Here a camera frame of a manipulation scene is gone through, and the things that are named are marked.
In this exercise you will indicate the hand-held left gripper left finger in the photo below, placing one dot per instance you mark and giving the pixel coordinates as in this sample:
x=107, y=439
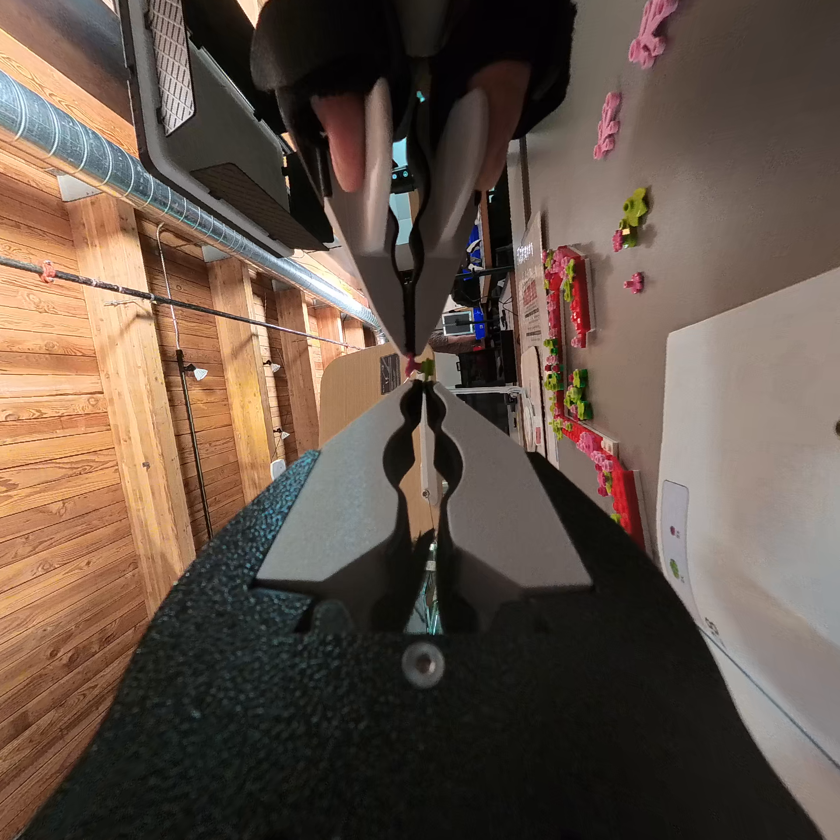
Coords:
x=341, y=512

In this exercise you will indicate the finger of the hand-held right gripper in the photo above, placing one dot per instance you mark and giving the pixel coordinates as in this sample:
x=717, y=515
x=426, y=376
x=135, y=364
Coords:
x=374, y=223
x=453, y=197

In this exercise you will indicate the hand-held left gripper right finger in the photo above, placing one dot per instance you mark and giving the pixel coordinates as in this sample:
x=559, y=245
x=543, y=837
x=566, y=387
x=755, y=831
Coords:
x=505, y=518

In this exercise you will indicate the small pink lego piece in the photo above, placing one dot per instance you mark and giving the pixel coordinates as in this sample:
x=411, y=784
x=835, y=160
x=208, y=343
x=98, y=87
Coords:
x=410, y=365

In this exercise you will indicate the small lime lego piece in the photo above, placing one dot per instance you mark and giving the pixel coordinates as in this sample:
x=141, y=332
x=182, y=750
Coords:
x=428, y=368

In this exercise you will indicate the red lego bar with flowers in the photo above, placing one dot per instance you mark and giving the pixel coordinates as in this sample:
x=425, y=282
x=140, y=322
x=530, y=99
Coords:
x=627, y=499

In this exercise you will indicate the lime lego flower cluster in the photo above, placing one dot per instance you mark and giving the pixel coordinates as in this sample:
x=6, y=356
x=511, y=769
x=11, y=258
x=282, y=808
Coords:
x=577, y=394

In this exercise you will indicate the lime and pink lego bits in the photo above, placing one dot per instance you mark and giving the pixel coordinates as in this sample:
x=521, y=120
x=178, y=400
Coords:
x=552, y=374

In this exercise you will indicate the pink lego flower stem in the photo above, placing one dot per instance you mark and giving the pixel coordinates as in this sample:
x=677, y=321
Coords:
x=607, y=128
x=649, y=39

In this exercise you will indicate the pink and olive lego piece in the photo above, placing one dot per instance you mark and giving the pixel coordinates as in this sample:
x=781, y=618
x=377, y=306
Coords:
x=625, y=237

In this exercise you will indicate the lime lego leaf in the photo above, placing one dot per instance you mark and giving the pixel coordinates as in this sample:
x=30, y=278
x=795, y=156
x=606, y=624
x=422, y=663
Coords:
x=635, y=207

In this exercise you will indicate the tiny pink lego piece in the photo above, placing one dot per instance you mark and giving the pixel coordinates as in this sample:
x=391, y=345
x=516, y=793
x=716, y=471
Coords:
x=634, y=282

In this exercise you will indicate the person's right hand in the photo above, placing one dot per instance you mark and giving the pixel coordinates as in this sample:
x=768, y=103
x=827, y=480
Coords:
x=344, y=144

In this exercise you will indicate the white printed sign card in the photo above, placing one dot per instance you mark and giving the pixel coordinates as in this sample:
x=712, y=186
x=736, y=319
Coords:
x=528, y=289

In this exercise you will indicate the black lamp pole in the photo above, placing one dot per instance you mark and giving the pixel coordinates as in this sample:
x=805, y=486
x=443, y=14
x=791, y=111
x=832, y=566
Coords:
x=194, y=446

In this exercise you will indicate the grey ceiling heater unit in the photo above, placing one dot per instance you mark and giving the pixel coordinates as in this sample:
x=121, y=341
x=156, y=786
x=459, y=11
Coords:
x=223, y=124

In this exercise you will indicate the thin black rod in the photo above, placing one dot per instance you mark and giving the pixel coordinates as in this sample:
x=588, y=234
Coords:
x=131, y=292

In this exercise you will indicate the white instruction booklet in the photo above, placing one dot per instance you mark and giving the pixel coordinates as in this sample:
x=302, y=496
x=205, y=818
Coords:
x=754, y=426

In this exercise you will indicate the red bracket-shaped lego build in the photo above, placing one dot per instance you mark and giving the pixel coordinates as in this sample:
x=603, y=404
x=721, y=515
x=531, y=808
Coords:
x=581, y=308

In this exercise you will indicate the metal duct pipe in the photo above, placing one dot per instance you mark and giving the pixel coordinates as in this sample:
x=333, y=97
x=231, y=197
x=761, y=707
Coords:
x=98, y=154

